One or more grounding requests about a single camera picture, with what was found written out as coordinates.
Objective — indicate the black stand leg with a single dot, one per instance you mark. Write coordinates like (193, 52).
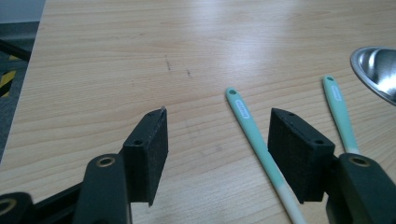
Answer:
(14, 51)

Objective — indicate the yellow-black floor tape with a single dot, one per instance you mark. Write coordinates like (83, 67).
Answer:
(7, 79)

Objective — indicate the steel utensil rack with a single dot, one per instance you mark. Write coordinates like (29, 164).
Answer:
(376, 68)

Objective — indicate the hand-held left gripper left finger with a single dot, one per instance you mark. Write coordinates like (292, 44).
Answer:
(146, 155)

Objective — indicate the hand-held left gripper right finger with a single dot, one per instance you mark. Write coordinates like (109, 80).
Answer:
(299, 155)

